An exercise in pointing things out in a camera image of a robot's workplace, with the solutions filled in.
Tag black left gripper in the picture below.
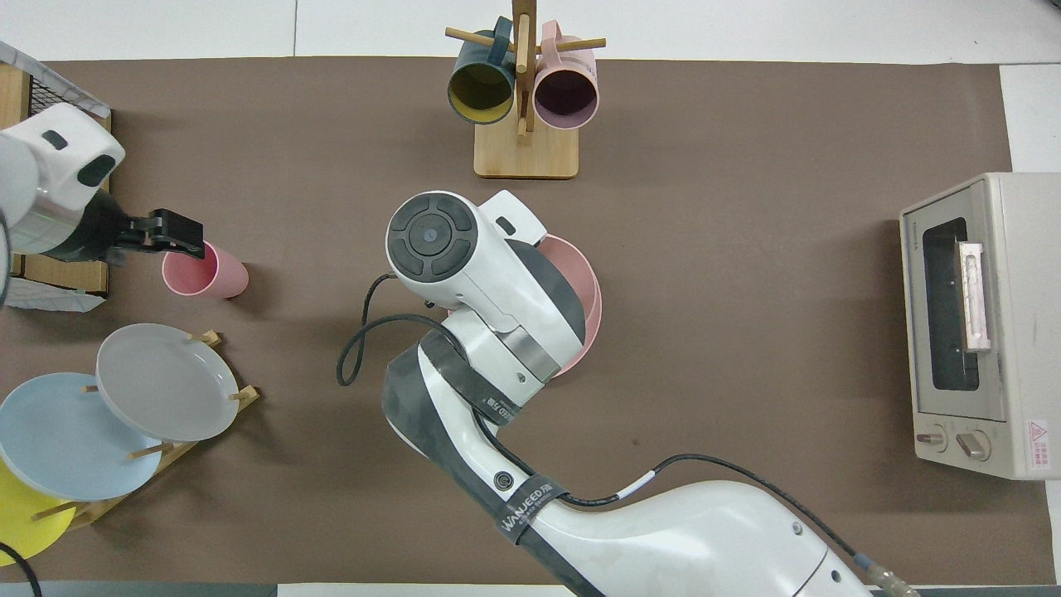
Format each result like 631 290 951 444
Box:
66 192 206 265

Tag pink cup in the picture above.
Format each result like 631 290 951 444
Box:
162 239 250 299

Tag gray plate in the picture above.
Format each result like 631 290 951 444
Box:
96 323 240 443

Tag wooden plate rack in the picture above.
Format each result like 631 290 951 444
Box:
33 329 260 531

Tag light blue plate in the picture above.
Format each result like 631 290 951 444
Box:
0 372 163 502

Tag yellow plate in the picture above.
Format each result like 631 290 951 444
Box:
0 459 77 567

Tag dark teal mug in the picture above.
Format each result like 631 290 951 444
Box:
448 17 516 125

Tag wooden mug tree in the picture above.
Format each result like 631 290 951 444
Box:
445 0 607 180

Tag pink mug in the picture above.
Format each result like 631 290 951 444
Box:
533 21 599 131

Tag pink speckled plate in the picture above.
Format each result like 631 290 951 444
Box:
443 274 603 378

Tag brown table mat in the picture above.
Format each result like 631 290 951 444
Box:
0 56 1058 585

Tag beige toaster oven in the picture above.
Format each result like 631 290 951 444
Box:
899 172 1061 482

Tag wire and wood shelf rack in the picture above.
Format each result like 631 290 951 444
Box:
0 41 113 313

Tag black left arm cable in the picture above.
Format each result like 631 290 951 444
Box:
0 542 42 597

